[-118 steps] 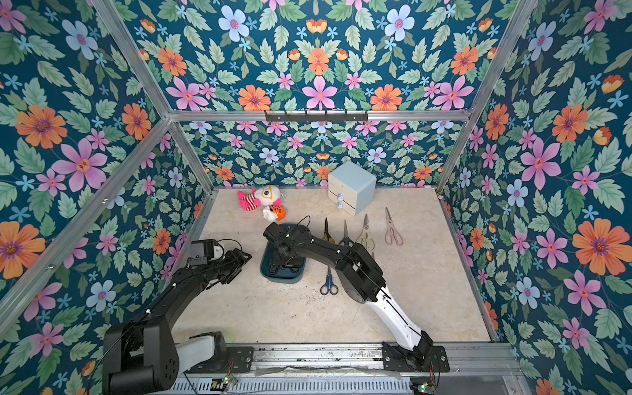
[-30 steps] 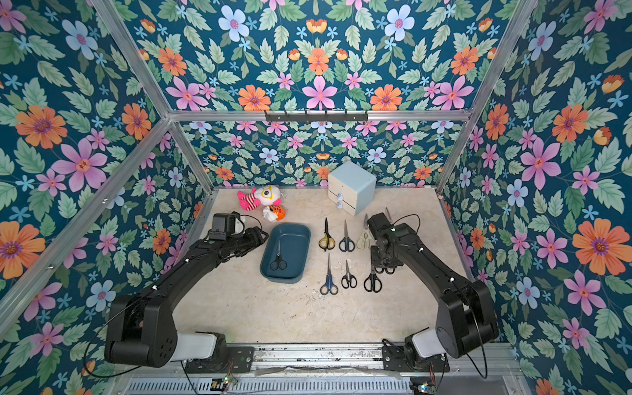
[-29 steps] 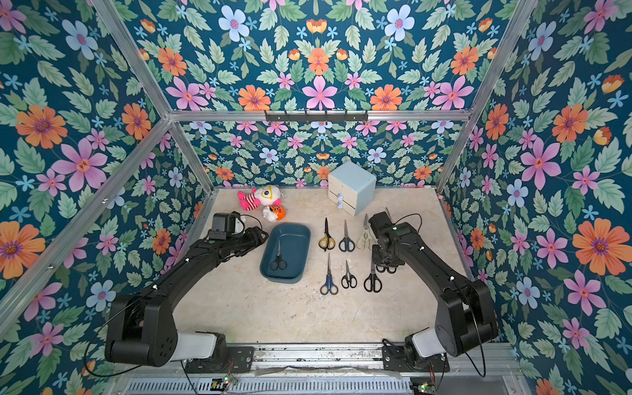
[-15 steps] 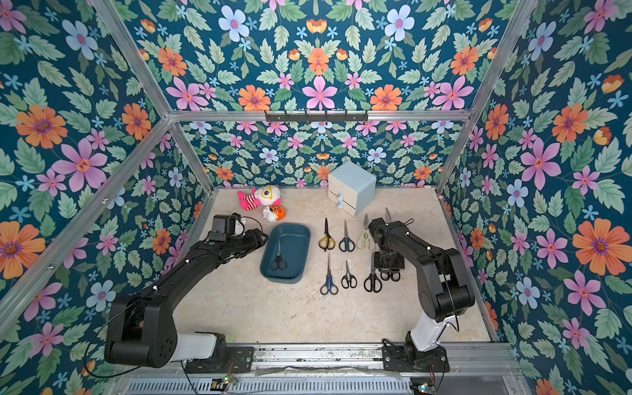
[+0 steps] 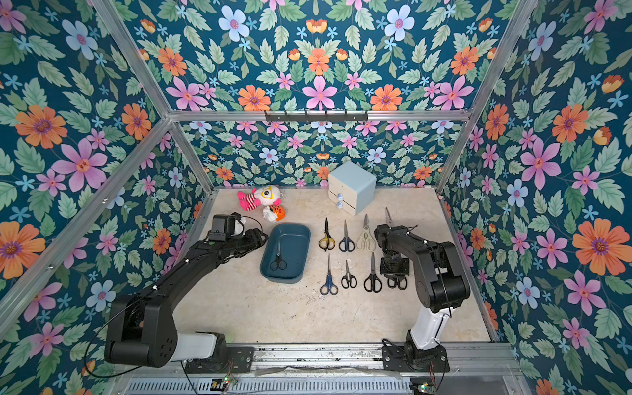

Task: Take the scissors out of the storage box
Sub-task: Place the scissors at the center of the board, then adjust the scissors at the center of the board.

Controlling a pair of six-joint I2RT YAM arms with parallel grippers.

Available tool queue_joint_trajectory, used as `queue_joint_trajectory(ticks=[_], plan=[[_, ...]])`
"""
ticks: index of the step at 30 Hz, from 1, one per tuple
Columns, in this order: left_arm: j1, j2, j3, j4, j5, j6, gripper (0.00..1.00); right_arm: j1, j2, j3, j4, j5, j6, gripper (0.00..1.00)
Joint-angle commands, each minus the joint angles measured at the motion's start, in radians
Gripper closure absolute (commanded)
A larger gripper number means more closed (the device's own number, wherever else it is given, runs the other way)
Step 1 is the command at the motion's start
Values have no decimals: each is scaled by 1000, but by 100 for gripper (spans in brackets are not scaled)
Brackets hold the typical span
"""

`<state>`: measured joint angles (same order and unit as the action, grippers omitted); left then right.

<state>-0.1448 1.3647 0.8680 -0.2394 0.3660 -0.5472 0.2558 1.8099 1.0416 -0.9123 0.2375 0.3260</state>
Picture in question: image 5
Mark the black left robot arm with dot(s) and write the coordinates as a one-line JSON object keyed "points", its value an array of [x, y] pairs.
{"points": [[141, 330]]}

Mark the light blue drawer cabinet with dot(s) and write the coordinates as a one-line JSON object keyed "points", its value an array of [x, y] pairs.
{"points": [[351, 188]]}

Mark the slim black scissors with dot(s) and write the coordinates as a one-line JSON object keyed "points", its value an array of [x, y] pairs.
{"points": [[348, 280]]}

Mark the blue handled scissors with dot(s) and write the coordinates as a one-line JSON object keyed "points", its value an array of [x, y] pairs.
{"points": [[329, 288]]}

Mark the black hook rail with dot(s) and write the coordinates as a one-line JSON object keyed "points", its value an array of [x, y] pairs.
{"points": [[309, 116]]}

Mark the dark grey handled scissors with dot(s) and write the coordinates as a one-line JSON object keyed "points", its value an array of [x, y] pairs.
{"points": [[346, 244]]}

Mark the yellow handled scissors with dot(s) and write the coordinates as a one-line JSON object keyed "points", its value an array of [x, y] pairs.
{"points": [[327, 242]]}

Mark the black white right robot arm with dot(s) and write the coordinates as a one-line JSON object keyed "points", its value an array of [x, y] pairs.
{"points": [[441, 286]]}

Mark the small black scissors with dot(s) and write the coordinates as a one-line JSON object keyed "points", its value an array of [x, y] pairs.
{"points": [[278, 263]]}

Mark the large black scissors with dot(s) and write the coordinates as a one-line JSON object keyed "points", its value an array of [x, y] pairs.
{"points": [[372, 283]]}

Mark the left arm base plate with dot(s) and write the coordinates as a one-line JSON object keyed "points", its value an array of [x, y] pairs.
{"points": [[231, 359]]}

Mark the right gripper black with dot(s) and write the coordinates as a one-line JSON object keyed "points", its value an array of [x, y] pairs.
{"points": [[395, 270]]}

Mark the teal plastic storage box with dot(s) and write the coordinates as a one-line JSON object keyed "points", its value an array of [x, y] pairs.
{"points": [[295, 240]]}

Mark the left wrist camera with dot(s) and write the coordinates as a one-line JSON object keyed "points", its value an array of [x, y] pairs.
{"points": [[225, 227]]}

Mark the black oval handle scissors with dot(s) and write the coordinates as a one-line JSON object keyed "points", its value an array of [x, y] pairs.
{"points": [[397, 282]]}

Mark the beige handled kitchen scissors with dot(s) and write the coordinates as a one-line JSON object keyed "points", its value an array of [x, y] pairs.
{"points": [[388, 218]]}

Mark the pink white plush fish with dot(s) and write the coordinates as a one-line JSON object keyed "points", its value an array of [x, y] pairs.
{"points": [[262, 197]]}

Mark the white ventilation grille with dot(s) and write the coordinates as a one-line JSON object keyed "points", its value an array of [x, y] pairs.
{"points": [[271, 385]]}

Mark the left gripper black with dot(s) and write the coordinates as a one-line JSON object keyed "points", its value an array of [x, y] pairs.
{"points": [[254, 239]]}

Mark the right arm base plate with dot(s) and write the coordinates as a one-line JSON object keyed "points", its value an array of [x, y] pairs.
{"points": [[407, 358]]}

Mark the orange white plush toy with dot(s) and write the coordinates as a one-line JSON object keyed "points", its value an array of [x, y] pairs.
{"points": [[274, 213]]}

